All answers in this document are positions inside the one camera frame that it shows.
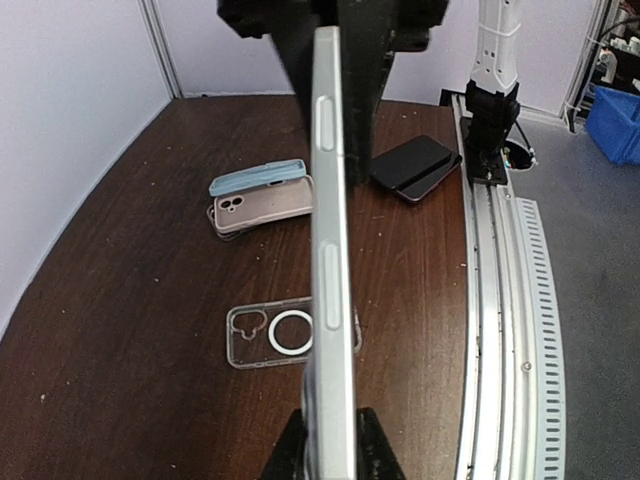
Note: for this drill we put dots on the clear magsafe phone case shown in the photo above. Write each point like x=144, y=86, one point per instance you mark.
x=273, y=334

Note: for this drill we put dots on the blue plastic bin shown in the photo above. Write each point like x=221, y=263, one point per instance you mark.
x=613, y=124

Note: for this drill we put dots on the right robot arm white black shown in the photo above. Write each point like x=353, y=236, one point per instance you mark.
x=491, y=92

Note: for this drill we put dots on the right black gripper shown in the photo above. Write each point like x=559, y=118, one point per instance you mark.
x=370, y=34

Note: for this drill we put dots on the silver smartphone black screen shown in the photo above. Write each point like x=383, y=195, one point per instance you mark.
x=328, y=395

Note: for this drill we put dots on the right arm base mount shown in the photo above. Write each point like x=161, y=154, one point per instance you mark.
x=494, y=168

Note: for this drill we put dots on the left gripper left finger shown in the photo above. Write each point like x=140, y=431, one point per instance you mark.
x=290, y=458

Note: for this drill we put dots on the dark smartphone lower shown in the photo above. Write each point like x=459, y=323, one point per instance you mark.
x=415, y=168

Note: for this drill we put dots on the front aluminium rail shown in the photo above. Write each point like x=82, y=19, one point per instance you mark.
x=513, y=423

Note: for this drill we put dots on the pink phone case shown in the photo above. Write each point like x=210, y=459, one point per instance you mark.
x=274, y=202

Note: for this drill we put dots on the left aluminium frame post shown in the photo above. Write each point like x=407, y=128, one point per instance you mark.
x=160, y=46

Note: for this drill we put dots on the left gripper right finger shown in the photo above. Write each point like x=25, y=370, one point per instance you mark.
x=375, y=457

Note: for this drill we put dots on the grey clear phone case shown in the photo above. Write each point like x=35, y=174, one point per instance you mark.
x=224, y=219

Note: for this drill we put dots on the light blue phone case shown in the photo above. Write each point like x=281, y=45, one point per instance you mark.
x=256, y=176

